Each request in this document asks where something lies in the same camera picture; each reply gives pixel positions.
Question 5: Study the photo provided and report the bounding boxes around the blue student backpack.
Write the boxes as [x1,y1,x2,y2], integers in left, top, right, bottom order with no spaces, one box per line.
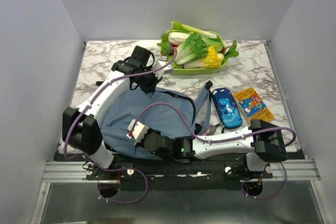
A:
[100,81,213,159]

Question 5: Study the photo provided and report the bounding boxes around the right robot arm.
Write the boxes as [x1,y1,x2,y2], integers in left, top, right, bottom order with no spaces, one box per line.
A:
[127,120,288,178]

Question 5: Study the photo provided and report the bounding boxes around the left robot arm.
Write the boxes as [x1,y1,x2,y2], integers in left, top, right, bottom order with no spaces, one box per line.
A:
[62,46,172,179]

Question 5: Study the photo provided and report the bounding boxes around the green vegetable tray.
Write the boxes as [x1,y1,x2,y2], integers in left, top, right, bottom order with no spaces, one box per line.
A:
[158,31,227,75]

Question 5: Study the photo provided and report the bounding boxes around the green napa cabbage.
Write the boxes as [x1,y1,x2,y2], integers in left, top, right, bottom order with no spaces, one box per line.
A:
[175,32,208,65]

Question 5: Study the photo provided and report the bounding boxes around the celery stalk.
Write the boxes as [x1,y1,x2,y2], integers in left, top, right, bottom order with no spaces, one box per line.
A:
[171,20,218,39]

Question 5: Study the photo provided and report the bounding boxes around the yellow napa cabbage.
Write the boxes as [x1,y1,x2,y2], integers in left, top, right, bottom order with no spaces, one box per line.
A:
[183,44,224,69]

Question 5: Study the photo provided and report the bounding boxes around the designer fate flower book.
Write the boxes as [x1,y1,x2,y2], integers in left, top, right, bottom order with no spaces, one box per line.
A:
[195,121,220,136]

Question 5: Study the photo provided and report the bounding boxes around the blue dinosaur pencil case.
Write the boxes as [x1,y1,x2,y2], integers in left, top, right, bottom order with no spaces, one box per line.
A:
[212,88,242,129]

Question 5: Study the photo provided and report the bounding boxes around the spinach bunch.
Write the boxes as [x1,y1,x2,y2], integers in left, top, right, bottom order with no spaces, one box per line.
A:
[224,40,239,60]

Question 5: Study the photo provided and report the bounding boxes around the orange blue children's book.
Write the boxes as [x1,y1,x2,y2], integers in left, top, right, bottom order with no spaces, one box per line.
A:
[233,87,275,123]

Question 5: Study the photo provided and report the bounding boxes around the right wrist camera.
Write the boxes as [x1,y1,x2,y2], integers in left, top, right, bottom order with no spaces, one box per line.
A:
[126,119,149,142]

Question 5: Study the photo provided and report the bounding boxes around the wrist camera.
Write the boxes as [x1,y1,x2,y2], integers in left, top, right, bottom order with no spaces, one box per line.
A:
[152,60,173,79]
[126,119,149,142]

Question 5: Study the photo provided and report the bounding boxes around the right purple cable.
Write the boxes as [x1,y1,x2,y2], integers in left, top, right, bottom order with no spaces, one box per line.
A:
[128,102,297,200]

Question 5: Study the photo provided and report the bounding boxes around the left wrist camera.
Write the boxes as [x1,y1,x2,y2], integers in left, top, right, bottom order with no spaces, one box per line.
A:
[152,60,173,79]

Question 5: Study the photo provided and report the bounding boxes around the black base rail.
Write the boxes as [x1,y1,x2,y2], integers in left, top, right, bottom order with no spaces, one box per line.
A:
[52,152,308,192]

